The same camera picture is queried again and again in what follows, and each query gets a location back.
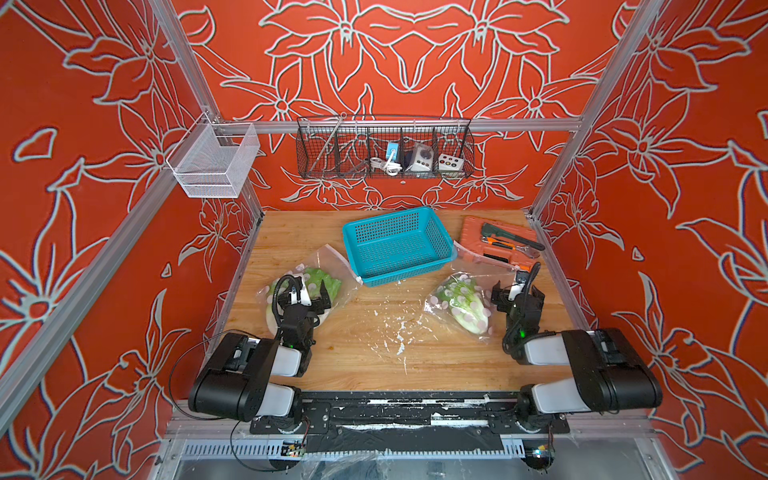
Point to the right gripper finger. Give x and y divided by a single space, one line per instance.
500 298
535 299

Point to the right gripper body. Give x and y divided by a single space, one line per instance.
510 326

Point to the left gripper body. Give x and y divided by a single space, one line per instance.
308 314

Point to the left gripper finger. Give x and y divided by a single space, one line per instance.
304 297
324 302

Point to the chinese cabbage front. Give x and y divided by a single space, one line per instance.
312 278

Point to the chinese cabbage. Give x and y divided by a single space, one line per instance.
312 278
461 300

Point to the clear zipper bag pink dots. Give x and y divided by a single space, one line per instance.
329 267

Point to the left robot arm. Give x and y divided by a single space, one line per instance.
235 383

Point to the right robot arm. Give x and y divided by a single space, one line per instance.
606 372

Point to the orange tool case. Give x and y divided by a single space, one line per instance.
498 248

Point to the teal plastic basket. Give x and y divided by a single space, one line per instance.
397 246

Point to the white socket cube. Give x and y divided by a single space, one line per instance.
450 166

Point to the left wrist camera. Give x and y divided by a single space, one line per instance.
293 296

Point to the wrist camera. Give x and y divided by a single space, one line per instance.
518 285
293 296

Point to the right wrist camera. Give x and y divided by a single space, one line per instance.
518 285

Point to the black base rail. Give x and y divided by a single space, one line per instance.
403 424

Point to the black wire wall basket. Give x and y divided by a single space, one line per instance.
361 146

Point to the clear mesh wall bin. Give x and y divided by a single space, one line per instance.
207 166

